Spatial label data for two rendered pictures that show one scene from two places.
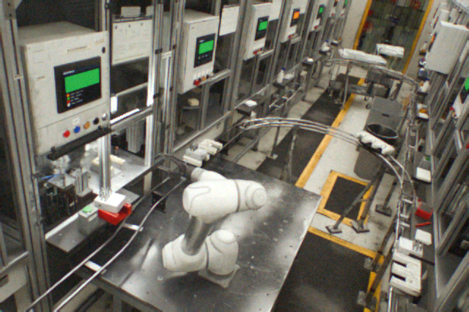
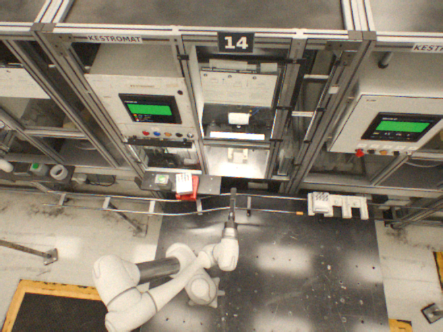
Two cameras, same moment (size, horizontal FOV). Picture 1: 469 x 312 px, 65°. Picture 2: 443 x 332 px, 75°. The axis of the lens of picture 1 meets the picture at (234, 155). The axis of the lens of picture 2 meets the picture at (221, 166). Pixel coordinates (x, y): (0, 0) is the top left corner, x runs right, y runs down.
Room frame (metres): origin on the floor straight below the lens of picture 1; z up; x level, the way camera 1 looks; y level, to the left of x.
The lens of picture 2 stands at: (1.64, -0.18, 2.68)
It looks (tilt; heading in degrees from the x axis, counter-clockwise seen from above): 63 degrees down; 81
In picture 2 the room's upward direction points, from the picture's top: 6 degrees counter-clockwise
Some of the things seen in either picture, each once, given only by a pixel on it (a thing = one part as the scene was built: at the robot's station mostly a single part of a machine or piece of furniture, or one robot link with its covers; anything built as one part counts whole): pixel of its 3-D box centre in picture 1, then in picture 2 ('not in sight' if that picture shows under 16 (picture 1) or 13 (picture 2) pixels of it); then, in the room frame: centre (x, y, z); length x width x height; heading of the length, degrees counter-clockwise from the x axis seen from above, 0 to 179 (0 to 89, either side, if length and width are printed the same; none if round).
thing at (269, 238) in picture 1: (219, 223); (264, 266); (1.89, 0.02, 0.66); 1.50 x 1.06 x 0.04; 160
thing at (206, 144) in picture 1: (203, 154); (335, 207); (2.44, 0.23, 0.84); 0.36 x 0.14 x 0.10; 160
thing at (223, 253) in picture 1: (221, 250); (200, 288); (1.47, -0.02, 0.85); 0.18 x 0.16 x 0.22; 113
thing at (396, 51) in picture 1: (384, 68); not in sight; (7.97, -2.78, 0.48); 0.84 x 0.58 x 0.97; 168
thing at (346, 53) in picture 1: (355, 76); not in sight; (6.91, -1.97, 0.48); 0.88 x 0.56 x 0.96; 88
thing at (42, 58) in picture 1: (54, 83); (153, 93); (1.50, 0.83, 1.60); 0.42 x 0.29 x 0.46; 160
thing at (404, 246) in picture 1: (410, 245); not in sight; (1.69, -1.09, 0.92); 0.13 x 0.10 x 0.09; 70
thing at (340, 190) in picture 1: (346, 196); not in sight; (3.52, -1.32, 0.01); 1.00 x 0.55 x 0.01; 160
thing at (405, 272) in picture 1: (404, 269); not in sight; (1.58, -1.05, 0.84); 0.37 x 0.14 x 0.10; 160
